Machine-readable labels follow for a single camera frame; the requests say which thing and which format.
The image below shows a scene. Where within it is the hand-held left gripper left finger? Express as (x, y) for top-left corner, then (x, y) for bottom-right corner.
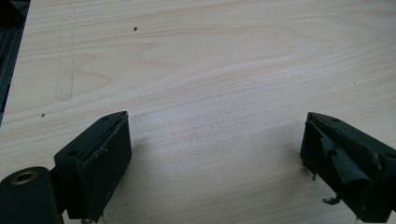
(53, 110), (133, 223)

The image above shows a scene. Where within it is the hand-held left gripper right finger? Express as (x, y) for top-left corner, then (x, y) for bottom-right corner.
(299, 111), (396, 224)

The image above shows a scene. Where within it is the dark metal frame rail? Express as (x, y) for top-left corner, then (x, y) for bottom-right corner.
(0, 0), (32, 126)

